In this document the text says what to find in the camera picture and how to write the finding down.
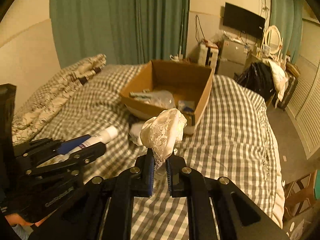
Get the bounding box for white oval mirror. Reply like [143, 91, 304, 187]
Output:
[261, 25, 283, 56]

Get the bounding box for green curtain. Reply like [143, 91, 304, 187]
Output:
[270, 0, 303, 64]
[49, 0, 189, 67]

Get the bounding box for green white box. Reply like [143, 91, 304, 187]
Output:
[129, 90, 152, 100]

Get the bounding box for green curtain left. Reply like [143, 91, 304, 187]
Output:
[49, 0, 189, 67]

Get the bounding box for green curtain right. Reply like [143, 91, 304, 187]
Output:
[270, 0, 303, 64]

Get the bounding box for grey checked duvet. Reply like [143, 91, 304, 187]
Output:
[12, 63, 286, 240]

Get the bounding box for black jacket on chair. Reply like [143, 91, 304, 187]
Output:
[235, 62, 276, 101]

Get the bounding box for silver mini fridge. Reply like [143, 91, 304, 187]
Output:
[215, 38, 248, 79]

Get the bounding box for white tube with label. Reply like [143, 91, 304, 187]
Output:
[38, 126, 118, 167]

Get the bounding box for white louvred wardrobe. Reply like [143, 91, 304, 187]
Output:
[286, 19, 319, 159]

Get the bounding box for wooden stool green seat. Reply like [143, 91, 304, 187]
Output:
[284, 170, 319, 221]

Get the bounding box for floral patterned pillow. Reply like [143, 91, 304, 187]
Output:
[12, 54, 106, 146]

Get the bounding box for black wall television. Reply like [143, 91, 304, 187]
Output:
[223, 3, 265, 40]

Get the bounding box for clear round plastic container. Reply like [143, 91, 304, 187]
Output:
[147, 90, 176, 109]

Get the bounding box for brown cardboard box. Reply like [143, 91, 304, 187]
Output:
[120, 60, 213, 135]

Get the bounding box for person's left hand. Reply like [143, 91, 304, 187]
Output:
[5, 213, 49, 226]

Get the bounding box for white quilted garment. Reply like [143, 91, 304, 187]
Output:
[267, 59, 289, 102]

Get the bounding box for cream lace cloth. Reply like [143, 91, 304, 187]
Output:
[140, 108, 187, 170]

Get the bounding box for white suitcase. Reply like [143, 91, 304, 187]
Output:
[197, 43, 219, 71]

